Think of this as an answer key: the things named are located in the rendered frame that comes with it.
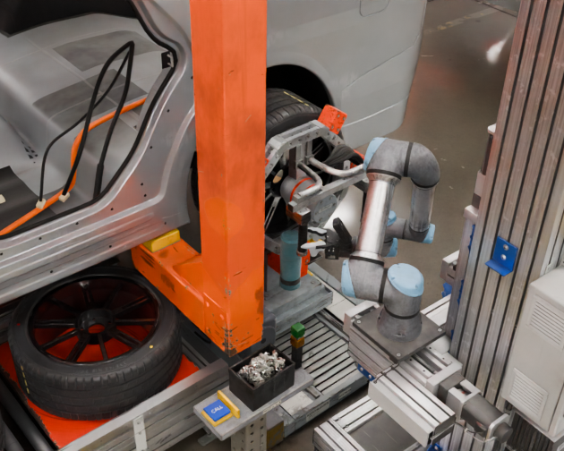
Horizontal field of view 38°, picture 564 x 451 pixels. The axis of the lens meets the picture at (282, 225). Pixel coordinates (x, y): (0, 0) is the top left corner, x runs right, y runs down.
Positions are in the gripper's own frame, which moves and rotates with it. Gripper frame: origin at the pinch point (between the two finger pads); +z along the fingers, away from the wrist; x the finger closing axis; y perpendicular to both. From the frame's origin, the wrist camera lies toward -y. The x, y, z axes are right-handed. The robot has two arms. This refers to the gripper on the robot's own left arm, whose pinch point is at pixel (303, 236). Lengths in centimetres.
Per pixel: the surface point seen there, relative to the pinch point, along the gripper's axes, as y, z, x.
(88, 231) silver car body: -8, 78, -16
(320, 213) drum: -1.1, -5.4, 14.3
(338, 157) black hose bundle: -19.0, -11.1, 28.0
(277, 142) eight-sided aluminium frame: -28.6, 12.6, 19.9
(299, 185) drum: -8.1, 3.6, 22.3
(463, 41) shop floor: 83, -105, 379
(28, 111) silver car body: -13, 125, 58
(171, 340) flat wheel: 34, 47, -27
